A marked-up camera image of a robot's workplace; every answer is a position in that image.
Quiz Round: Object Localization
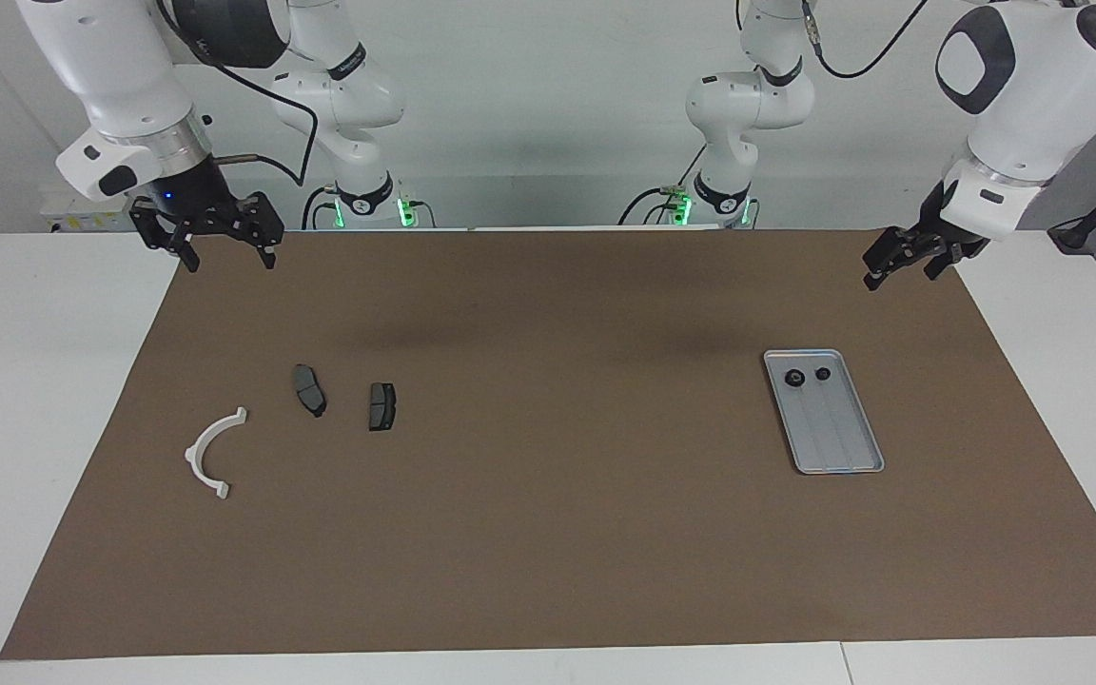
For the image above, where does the white half-ring bracket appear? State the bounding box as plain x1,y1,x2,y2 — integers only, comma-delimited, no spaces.
184,406,249,501

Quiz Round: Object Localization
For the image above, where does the black base cable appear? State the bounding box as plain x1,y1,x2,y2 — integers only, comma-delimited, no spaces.
301,186,340,231
617,143,709,226

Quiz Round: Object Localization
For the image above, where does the curved dark brake pad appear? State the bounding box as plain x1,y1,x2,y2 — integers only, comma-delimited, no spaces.
292,363,328,419

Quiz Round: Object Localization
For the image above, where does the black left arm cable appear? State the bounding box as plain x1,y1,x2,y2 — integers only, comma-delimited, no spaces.
800,0,930,79

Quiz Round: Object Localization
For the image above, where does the black right base cable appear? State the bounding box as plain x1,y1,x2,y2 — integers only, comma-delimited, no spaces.
301,186,340,231

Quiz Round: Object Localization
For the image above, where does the brown table mat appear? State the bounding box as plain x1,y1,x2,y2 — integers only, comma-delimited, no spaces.
0,228,1096,660

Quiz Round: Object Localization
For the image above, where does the silver metal tray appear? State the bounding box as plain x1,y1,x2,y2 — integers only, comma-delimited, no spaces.
763,348,886,476

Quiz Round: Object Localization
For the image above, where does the white wall box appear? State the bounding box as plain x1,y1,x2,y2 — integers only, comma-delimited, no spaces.
39,195,135,234

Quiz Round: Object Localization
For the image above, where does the rectangular dark brake pad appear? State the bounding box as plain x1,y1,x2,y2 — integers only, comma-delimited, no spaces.
367,382,399,433

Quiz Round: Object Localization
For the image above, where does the black left base cable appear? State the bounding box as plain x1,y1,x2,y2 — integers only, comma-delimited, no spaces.
617,143,709,226

